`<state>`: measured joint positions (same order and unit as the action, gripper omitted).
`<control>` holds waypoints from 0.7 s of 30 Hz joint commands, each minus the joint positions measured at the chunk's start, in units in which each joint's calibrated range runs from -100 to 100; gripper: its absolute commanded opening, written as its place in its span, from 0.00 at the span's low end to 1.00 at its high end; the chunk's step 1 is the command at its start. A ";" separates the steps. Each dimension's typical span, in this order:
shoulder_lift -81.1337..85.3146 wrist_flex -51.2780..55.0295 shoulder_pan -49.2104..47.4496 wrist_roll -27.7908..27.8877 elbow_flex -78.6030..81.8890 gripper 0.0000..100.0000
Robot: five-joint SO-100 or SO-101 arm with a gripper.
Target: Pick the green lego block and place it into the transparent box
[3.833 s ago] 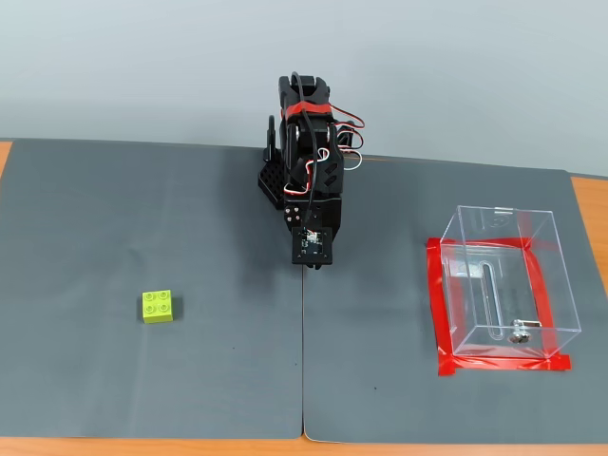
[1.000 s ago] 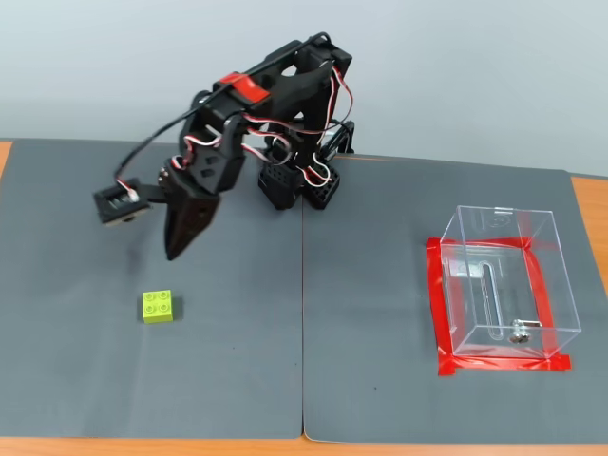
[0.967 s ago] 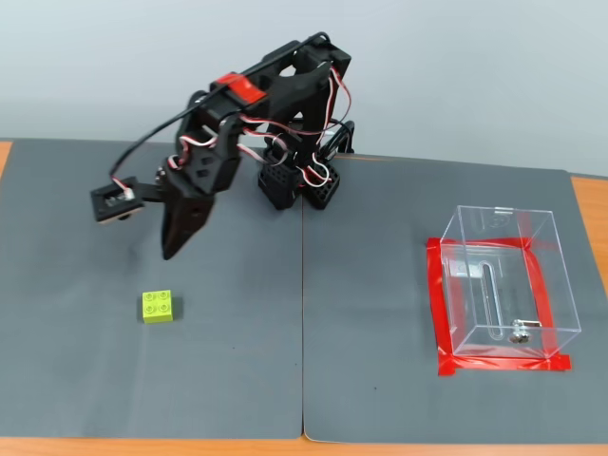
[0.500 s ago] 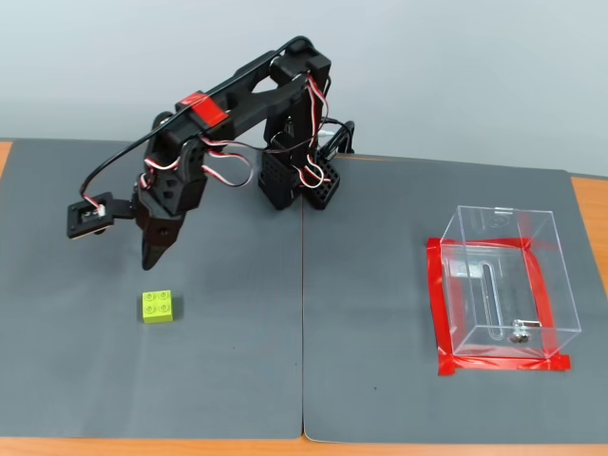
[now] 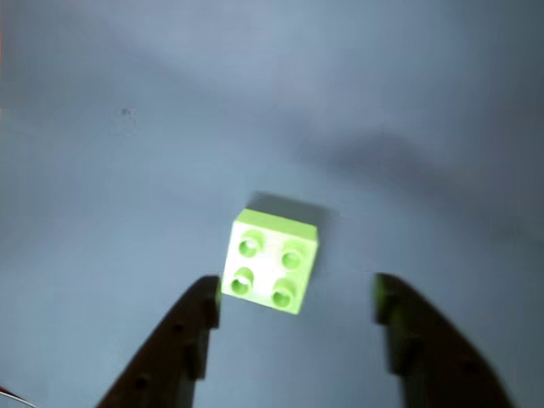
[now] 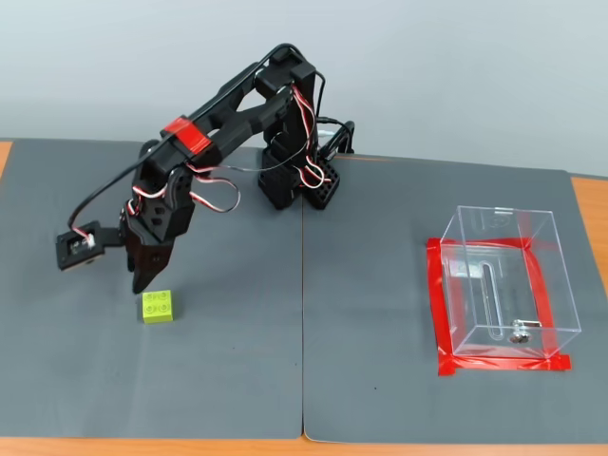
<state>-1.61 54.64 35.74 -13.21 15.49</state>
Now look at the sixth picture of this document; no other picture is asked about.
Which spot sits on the transparent plastic box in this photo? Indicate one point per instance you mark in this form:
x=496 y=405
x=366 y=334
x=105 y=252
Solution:
x=546 y=285

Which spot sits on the red tape wrap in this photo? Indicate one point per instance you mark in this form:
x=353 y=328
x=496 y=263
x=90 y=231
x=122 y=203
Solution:
x=185 y=135

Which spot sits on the green lego block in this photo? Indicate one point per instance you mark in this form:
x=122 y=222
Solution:
x=157 y=309

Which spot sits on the red tape strip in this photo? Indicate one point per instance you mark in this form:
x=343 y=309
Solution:
x=494 y=241
x=499 y=365
x=541 y=294
x=437 y=294

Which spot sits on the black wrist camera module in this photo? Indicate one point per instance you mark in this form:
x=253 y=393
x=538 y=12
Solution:
x=76 y=247

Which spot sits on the silver box lock latch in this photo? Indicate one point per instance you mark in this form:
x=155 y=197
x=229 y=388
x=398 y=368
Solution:
x=520 y=332

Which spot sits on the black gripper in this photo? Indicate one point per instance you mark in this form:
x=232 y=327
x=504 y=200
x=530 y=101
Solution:
x=151 y=254

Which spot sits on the black table clamp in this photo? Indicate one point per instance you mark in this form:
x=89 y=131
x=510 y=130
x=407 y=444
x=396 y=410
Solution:
x=347 y=138

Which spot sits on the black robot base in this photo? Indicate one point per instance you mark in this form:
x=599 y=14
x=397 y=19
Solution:
x=278 y=190

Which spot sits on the gray table mat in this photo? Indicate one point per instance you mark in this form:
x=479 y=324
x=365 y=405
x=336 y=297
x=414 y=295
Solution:
x=370 y=285
x=142 y=370

